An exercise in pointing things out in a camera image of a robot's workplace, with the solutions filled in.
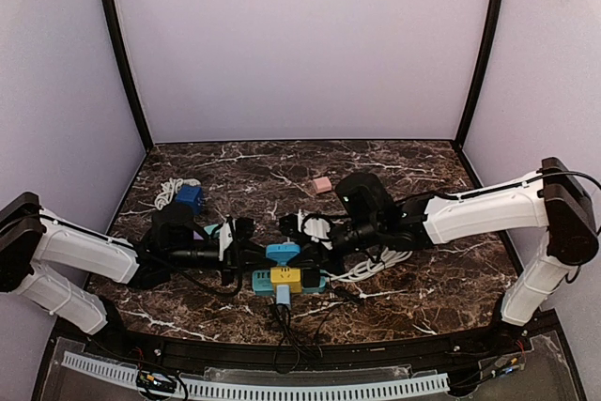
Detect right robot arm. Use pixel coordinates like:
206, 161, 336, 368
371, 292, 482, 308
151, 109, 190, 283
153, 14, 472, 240
293, 170, 599, 327

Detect pink charger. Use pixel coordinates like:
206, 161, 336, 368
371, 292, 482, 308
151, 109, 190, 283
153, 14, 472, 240
312, 177, 332, 194

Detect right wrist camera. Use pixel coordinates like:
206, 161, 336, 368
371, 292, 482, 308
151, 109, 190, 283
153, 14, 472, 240
278, 209, 333, 243

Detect dark blue cube adapter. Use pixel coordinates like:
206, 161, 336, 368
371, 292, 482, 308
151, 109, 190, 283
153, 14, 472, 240
175, 184, 204, 215

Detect light blue charger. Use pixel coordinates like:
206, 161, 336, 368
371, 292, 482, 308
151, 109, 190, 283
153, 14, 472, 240
275, 285, 291, 308

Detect teal power strip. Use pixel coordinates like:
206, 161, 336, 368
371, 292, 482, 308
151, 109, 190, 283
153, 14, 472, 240
252, 266, 327, 296

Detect white coiled power cord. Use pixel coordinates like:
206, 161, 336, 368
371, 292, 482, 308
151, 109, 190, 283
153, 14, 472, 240
328, 248, 415, 285

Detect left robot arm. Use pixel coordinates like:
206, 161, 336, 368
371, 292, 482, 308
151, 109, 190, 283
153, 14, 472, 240
1, 192, 254, 335

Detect yellow cube socket adapter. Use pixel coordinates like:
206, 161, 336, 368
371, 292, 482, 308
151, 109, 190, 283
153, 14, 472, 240
270, 266, 302, 294

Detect white purple-strip cord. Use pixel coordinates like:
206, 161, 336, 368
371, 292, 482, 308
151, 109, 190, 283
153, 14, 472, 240
154, 177, 201, 208

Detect black power adapter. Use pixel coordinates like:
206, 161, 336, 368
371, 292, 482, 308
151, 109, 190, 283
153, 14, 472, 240
301, 268, 321, 289

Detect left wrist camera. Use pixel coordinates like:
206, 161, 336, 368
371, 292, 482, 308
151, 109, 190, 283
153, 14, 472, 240
218, 217, 255, 262

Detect small teal plug adapter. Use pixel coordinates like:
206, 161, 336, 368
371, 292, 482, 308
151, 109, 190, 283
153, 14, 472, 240
204, 224, 222, 238

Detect black cable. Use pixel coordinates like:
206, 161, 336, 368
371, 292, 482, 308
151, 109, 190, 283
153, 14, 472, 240
267, 297, 367, 374

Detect blue square socket adapter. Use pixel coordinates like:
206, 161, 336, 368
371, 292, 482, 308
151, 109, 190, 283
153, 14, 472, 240
266, 242, 301, 266

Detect white slotted cable duct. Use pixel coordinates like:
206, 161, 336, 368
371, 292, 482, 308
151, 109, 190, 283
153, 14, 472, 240
61, 351, 450, 400

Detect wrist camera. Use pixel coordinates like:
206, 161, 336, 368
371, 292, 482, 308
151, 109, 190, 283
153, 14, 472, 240
278, 209, 333, 243
218, 217, 255, 262

